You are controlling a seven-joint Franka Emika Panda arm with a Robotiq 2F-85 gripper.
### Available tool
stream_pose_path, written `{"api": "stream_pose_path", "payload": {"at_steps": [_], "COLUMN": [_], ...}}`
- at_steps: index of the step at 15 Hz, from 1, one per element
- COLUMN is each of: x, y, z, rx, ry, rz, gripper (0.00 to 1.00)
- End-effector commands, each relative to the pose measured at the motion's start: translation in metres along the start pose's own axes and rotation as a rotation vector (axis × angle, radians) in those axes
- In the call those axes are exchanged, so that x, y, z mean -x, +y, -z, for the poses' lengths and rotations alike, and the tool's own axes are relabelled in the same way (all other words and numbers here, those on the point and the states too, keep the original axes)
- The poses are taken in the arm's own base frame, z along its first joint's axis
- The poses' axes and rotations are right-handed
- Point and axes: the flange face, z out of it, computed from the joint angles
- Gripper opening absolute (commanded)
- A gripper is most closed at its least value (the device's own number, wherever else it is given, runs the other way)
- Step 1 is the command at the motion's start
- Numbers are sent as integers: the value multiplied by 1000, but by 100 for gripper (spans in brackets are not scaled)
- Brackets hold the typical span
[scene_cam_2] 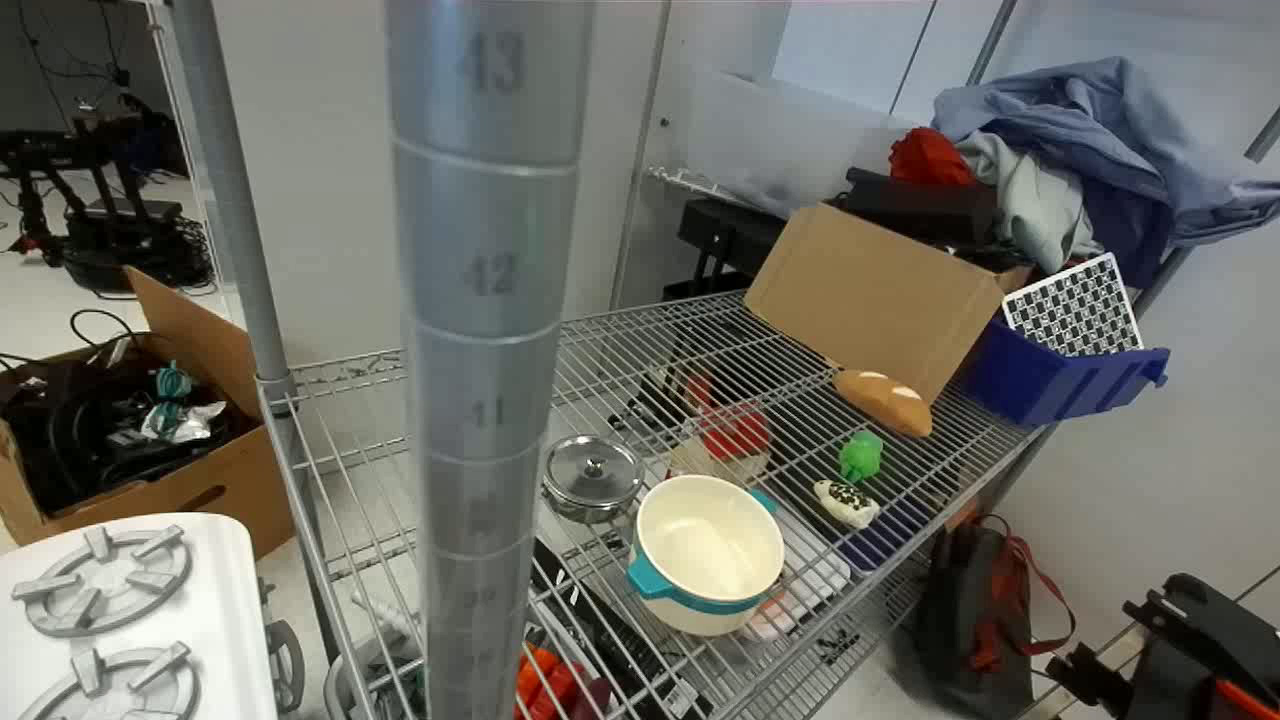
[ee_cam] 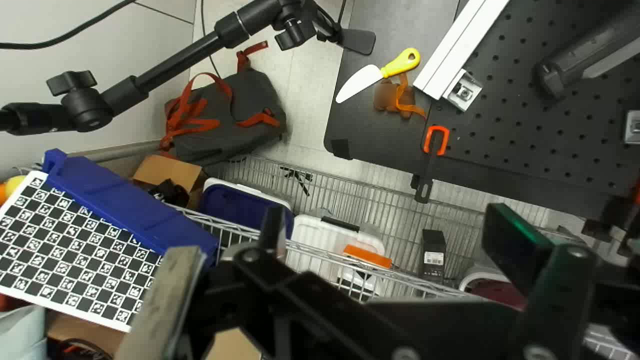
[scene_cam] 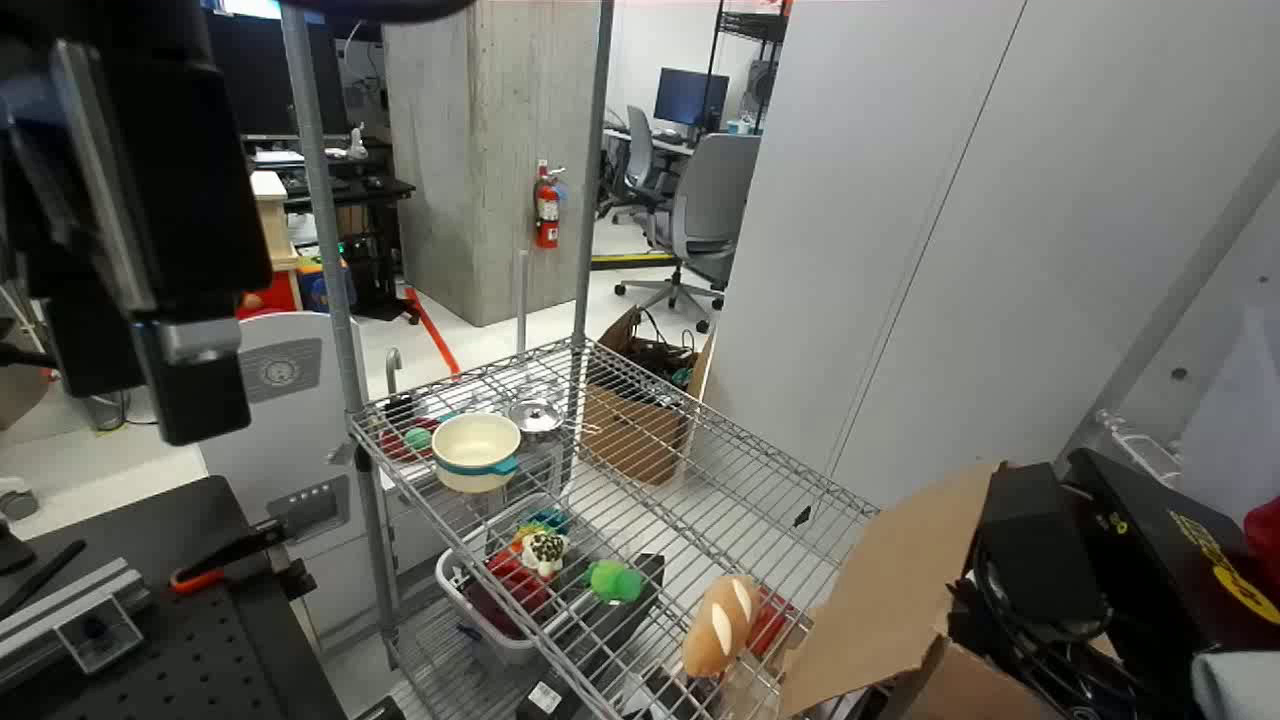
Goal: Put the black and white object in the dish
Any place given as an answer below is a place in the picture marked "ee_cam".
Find gripper right finger with green pad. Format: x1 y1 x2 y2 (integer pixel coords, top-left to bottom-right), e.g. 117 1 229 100
482 203 598 360

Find gripper left finger with grey pad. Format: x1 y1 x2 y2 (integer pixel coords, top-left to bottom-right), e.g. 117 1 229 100
113 245 206 360

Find blue plastic bin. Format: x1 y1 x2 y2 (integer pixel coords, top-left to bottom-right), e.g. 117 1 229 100
42 147 218 257

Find checkerboard calibration board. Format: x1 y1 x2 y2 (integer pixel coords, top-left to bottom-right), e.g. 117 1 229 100
0 170 160 332

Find cardboard box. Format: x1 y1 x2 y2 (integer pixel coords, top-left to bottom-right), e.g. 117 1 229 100
132 154 204 208

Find orange clamp tool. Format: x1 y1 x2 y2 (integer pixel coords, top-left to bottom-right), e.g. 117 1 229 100
412 123 450 203

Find black perforated board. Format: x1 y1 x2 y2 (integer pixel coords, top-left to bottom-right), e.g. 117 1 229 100
324 0 640 218

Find grey bag orange straps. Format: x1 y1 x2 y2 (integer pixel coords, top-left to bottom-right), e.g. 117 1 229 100
157 40 287 167

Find white wire shelf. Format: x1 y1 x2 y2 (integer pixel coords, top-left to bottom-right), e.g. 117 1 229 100
184 156 637 360

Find white aluminium rail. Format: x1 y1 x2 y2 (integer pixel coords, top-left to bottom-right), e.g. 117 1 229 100
414 0 509 100

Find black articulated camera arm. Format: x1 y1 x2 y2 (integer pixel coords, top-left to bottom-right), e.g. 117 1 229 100
0 0 375 136

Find yellow handled white knife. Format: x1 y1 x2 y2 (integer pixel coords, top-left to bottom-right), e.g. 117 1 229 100
335 48 421 103

